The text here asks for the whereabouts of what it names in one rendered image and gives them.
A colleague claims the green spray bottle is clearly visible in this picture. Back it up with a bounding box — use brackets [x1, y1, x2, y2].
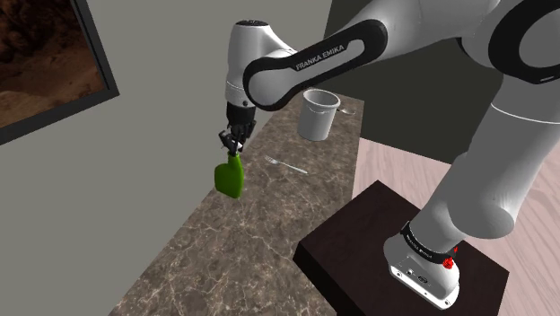
[214, 152, 245, 200]

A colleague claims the black framed brown wall picture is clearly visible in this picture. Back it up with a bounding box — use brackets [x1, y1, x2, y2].
[0, 0, 120, 147]

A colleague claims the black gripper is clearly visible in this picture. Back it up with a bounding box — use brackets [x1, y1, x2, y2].
[218, 100, 258, 154]

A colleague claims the dark brown robot stand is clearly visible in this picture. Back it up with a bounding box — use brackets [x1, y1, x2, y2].
[292, 180, 511, 316]

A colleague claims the silver fork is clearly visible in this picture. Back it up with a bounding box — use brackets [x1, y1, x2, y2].
[264, 154, 309, 175]

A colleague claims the white bucket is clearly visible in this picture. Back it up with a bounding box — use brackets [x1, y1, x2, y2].
[296, 88, 342, 143]

